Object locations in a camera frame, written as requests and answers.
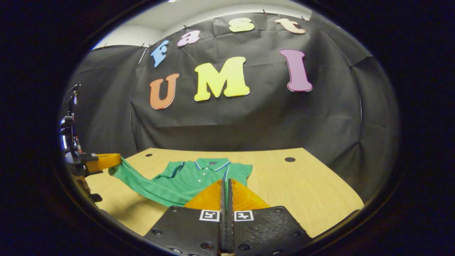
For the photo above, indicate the green T-shirt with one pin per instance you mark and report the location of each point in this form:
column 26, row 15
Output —
column 185, row 177

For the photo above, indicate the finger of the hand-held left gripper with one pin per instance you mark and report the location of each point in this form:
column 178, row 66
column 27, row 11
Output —
column 106, row 160

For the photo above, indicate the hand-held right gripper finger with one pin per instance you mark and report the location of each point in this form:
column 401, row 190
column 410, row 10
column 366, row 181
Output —
column 230, row 213
column 223, row 213

